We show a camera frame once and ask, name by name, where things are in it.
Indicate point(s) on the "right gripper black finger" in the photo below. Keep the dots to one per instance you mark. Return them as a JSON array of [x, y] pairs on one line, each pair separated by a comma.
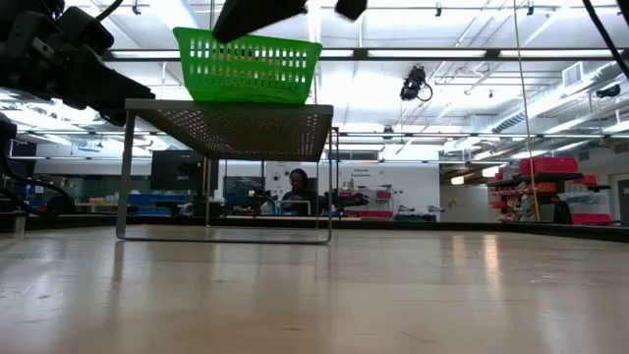
[[250, 15], [351, 9]]

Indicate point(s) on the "grey perforated metal shelf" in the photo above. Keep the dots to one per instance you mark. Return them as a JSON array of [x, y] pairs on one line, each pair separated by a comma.
[[236, 128]]

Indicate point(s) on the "dark shelf with red bins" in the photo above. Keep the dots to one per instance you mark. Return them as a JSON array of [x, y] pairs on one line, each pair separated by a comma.
[[548, 166]]

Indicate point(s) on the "black background robot arm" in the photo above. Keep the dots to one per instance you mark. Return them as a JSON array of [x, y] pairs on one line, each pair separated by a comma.
[[351, 199]]

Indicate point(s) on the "blue background crate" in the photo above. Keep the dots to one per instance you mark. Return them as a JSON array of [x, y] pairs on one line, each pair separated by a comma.
[[152, 199]]

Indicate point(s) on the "green plastic slotted basket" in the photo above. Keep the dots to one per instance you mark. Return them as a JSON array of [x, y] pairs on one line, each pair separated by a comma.
[[245, 69]]

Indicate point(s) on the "dark background monitor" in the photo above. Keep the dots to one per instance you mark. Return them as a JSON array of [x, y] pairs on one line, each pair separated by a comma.
[[177, 169]]

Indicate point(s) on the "overhead light bar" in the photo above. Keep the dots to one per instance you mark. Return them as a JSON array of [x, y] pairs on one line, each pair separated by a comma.
[[427, 53]]

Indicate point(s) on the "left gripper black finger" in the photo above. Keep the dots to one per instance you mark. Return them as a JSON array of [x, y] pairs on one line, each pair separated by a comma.
[[108, 78], [103, 98]]

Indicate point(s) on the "red background bins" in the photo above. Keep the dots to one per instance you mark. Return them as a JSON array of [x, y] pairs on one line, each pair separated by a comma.
[[381, 195]]

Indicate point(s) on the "thin black metal stand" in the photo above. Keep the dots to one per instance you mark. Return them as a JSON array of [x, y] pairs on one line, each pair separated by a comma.
[[337, 167]]

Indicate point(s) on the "person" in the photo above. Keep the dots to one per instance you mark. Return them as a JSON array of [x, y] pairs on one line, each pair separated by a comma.
[[300, 192]]

